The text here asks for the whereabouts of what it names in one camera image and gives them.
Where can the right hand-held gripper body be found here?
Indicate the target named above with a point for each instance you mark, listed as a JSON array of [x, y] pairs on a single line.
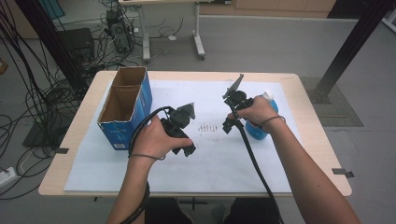
[[238, 99]]

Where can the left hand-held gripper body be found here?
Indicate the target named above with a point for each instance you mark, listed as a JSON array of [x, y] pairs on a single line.
[[179, 119]]

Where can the blue bottle with white cap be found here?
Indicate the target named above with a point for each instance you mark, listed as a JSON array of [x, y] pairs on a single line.
[[255, 133]]

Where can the blue cardboard box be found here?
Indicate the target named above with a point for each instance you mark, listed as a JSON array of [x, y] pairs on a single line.
[[124, 137]]

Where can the person's right hand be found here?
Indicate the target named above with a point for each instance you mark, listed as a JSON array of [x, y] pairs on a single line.
[[260, 112]]

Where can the person's left hand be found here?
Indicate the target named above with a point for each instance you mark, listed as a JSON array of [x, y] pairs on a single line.
[[152, 140]]

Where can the white paper sheet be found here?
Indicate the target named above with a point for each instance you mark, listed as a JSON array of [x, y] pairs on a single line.
[[202, 168]]

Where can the person's left leg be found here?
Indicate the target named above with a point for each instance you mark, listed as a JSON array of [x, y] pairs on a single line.
[[168, 213]]

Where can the person's leg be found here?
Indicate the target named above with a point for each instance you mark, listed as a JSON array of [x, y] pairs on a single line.
[[168, 213], [252, 213]]

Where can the person's right leg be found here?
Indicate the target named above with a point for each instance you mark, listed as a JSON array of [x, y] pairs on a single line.
[[252, 213]]

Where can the dark floor grate mat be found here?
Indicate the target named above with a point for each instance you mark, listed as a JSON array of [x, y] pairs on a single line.
[[339, 109]]

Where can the black computer tower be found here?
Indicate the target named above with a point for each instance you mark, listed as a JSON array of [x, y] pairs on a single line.
[[120, 34]]

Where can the black tape piece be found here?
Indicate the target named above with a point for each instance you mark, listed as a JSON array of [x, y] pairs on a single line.
[[61, 151], [342, 172]]

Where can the black box on floor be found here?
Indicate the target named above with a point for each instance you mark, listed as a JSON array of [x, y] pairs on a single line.
[[76, 43]]

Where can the white power strip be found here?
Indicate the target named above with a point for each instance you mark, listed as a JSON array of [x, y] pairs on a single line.
[[7, 176]]

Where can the white desk frame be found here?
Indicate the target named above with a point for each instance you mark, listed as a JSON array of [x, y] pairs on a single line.
[[197, 31]]

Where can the black metal post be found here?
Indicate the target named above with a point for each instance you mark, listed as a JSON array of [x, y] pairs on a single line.
[[351, 40], [46, 37]]

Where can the black floor base plate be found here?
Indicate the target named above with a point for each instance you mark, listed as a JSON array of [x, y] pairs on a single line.
[[40, 137]]

